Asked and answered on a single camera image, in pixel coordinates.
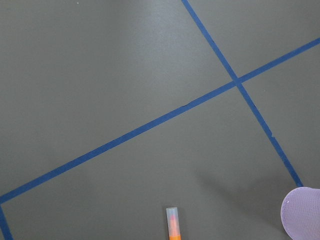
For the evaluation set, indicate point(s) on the orange highlighter pen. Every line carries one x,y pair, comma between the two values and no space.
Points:
173,223

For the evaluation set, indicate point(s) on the pink mesh pen holder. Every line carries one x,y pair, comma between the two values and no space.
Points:
300,213

